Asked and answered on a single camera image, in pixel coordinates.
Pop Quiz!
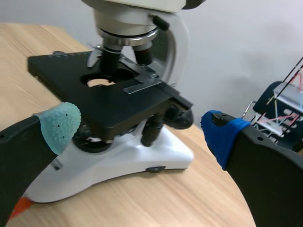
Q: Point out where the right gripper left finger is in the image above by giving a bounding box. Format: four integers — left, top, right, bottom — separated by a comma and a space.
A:
0, 102, 82, 227

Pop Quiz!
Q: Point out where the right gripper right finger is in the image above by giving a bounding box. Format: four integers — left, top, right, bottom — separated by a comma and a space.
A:
200, 110, 303, 227

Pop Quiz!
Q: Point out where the white and black microscope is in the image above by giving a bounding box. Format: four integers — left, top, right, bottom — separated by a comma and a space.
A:
23, 0, 207, 204

